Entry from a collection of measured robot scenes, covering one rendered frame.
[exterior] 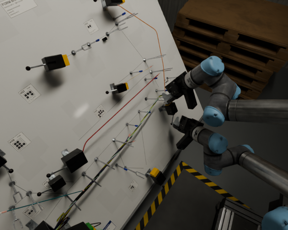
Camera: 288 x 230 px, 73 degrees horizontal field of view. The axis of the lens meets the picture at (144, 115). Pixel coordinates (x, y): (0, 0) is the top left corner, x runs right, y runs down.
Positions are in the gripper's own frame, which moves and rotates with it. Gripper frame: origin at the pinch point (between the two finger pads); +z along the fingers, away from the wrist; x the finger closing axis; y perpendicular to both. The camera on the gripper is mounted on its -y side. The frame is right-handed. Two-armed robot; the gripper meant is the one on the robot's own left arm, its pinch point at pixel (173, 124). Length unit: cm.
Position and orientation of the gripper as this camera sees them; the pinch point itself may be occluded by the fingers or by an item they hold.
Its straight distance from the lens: 110.4
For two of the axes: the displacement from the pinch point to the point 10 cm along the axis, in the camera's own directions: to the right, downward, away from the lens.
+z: -3.8, -2.5, 8.9
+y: 3.2, -9.4, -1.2
